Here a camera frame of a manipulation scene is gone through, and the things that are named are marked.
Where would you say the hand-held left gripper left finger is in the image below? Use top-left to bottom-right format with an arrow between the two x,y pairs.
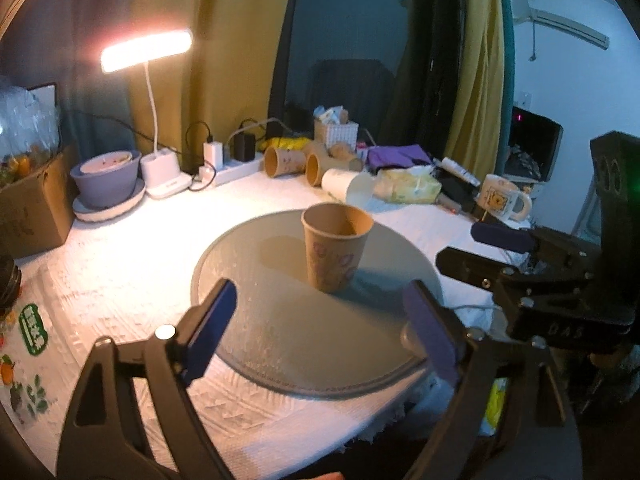
56,278 -> 238,480

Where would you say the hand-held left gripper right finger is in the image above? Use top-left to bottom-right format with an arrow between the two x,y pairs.
402,280 -> 583,480

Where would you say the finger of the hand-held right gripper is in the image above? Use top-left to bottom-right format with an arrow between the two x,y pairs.
435,246 -> 516,293
471,221 -> 538,256

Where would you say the brown printed paper cup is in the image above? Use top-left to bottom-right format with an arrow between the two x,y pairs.
301,202 -> 375,295

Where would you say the white paper cup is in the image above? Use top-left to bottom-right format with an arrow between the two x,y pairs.
321,168 -> 376,207

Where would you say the white cartoon mug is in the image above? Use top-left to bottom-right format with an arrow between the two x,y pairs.
474,174 -> 534,223

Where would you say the round grey glass plate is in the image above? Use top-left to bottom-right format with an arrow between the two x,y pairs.
191,210 -> 445,401

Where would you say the white tube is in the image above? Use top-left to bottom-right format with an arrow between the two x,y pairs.
434,156 -> 482,186

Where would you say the white textured tablecloth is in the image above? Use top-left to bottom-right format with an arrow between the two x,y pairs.
0,160 -> 531,476

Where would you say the yellow-green tissue packet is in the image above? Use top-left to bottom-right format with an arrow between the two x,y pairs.
374,166 -> 442,206

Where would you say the black appliance with red light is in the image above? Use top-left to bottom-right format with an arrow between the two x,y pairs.
505,106 -> 564,183

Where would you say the purple cloth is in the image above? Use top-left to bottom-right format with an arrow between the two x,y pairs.
366,144 -> 433,170

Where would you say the white saucer plate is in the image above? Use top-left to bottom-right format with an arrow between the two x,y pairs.
72,177 -> 147,223

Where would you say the white power strip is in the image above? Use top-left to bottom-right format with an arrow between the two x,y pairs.
192,152 -> 266,188

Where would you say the white desk lamp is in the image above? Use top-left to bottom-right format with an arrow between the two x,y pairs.
100,30 -> 194,200

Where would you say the yellow curtain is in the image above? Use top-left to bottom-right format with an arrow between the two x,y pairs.
127,0 -> 301,173
442,0 -> 516,178

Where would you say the grey bowl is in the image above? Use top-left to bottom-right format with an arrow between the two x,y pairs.
70,149 -> 142,210

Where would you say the black charger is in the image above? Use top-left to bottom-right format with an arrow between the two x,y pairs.
232,132 -> 256,162

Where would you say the white woven basket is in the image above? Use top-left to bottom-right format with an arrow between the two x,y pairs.
313,119 -> 360,153

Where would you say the fruit printed plastic packet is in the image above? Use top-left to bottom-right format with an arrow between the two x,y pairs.
0,275 -> 58,426

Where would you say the yellow packet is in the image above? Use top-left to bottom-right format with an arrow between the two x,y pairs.
260,136 -> 312,153

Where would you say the dark round object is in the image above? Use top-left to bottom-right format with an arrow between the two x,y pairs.
0,254 -> 23,313

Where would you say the cardboard box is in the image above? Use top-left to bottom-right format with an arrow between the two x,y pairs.
0,142 -> 78,261

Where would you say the white air conditioner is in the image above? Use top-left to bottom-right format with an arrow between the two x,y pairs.
510,5 -> 612,51

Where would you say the pack of clear plastic bottles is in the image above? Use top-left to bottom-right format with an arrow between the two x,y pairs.
0,77 -> 62,161

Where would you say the black cable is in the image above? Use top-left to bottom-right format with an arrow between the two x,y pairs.
65,109 -> 157,145

